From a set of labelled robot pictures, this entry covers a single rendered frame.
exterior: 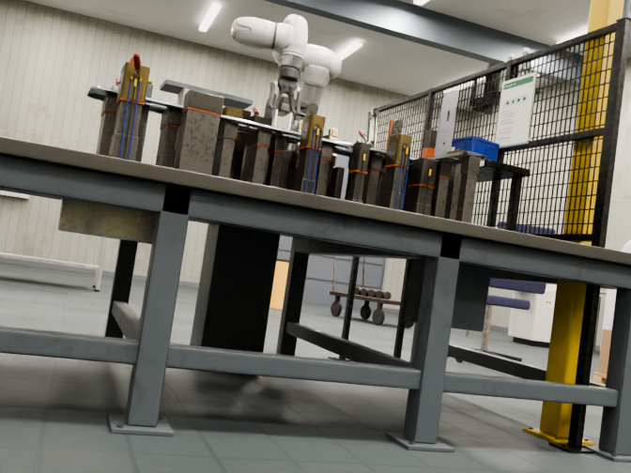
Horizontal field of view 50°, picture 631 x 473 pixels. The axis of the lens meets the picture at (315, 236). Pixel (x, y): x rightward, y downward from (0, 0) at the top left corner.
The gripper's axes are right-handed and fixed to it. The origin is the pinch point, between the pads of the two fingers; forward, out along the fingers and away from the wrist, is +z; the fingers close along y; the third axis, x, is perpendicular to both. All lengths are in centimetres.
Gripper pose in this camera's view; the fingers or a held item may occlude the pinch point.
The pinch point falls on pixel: (282, 121)
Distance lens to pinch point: 267.3
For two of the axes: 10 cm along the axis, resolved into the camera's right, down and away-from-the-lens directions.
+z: -1.4, 9.9, -0.6
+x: 4.0, 0.0, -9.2
